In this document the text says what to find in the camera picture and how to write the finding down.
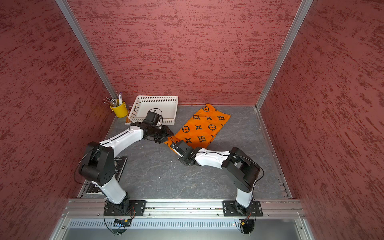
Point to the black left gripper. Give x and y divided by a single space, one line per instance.
166 133

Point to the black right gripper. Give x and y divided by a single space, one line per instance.
182 160

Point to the orange black patterned pillowcase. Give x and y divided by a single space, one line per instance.
201 129

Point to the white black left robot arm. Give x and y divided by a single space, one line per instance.
98 164

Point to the white perforated plastic basket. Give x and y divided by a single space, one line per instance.
165 106

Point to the orange white card box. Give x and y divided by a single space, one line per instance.
128 121

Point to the yellow metal pencil bucket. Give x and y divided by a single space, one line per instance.
120 111

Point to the black hardcover book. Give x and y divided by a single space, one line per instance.
120 162

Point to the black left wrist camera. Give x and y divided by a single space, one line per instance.
153 119

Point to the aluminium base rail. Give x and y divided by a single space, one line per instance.
188 209

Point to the left aluminium corner post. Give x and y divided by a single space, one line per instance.
79 33

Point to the aluminium corner post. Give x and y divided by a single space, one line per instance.
79 33
291 35

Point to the right aluminium corner post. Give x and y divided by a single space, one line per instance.
291 35

